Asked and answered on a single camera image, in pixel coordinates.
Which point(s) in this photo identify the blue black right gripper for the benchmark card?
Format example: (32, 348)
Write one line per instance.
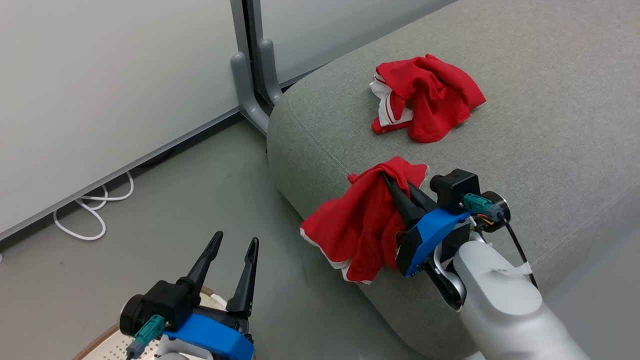
(430, 235)

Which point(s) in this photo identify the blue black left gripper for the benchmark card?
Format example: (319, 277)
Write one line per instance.
(215, 335)

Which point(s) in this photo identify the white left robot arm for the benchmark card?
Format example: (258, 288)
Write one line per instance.
(172, 356)

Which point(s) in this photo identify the red and white cloth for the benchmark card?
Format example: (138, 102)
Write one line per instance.
(430, 95)

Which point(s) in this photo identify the grey fabric sofa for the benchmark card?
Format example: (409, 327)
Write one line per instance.
(550, 100)

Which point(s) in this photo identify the pink perforated laundry basket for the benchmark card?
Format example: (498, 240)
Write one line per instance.
(112, 350)

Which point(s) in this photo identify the grey curved partition foot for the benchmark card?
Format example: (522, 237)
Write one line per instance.
(245, 95)
(270, 75)

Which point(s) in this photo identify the small white partition panel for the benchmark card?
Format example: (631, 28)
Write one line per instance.
(325, 30)

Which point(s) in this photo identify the large white partition panel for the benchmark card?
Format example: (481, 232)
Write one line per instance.
(100, 75)

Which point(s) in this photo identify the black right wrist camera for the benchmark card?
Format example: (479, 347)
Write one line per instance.
(455, 187)

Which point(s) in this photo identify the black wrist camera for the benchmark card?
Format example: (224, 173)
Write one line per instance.
(455, 187)
(167, 300)

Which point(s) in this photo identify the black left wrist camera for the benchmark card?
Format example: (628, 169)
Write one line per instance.
(167, 300)

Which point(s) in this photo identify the grey partition post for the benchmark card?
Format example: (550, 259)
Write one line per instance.
(237, 25)

